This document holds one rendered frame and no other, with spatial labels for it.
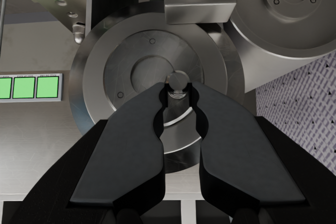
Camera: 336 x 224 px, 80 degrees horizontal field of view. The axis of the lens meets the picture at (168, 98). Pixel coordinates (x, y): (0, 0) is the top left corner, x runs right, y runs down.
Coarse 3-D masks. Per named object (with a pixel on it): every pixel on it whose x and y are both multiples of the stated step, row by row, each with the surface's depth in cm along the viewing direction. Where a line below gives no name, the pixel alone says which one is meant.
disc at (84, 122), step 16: (112, 16) 18; (128, 16) 18; (96, 32) 18; (208, 32) 17; (224, 32) 17; (80, 48) 17; (224, 48) 17; (80, 64) 17; (240, 64) 17; (80, 80) 17; (240, 80) 17; (80, 96) 17; (240, 96) 16; (80, 112) 17; (80, 128) 16; (192, 144) 16; (176, 160) 16; (192, 160) 16
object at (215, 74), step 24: (120, 24) 17; (144, 24) 17; (168, 24) 16; (192, 24) 16; (96, 48) 16; (216, 48) 16; (96, 72) 16; (216, 72) 16; (96, 96) 16; (96, 120) 16; (192, 120) 15; (168, 144) 15
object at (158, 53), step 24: (120, 48) 15; (144, 48) 15; (168, 48) 15; (192, 48) 15; (120, 72) 15; (144, 72) 15; (168, 72) 15; (192, 72) 15; (120, 96) 15; (168, 96) 15; (168, 120) 14
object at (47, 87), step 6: (42, 78) 51; (48, 78) 51; (54, 78) 50; (42, 84) 50; (48, 84) 50; (54, 84) 50; (42, 90) 50; (48, 90) 50; (54, 90) 50; (42, 96) 50; (48, 96) 50; (54, 96) 50
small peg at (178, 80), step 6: (174, 72) 12; (180, 72) 12; (168, 78) 12; (174, 78) 12; (180, 78) 12; (186, 78) 12; (168, 84) 12; (174, 84) 12; (180, 84) 12; (186, 84) 12; (168, 90) 13; (174, 90) 12; (180, 90) 12; (186, 90) 13; (174, 96) 13; (180, 96) 13
